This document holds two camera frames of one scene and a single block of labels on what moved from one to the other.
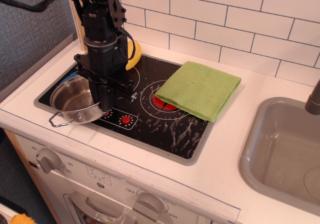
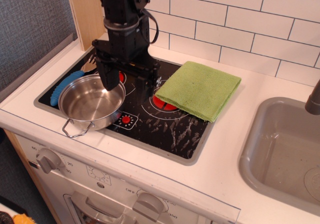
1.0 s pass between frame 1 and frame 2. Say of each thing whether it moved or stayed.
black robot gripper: moved
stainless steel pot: moved
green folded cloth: stayed
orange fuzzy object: stayed
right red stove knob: stayed
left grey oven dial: stayed
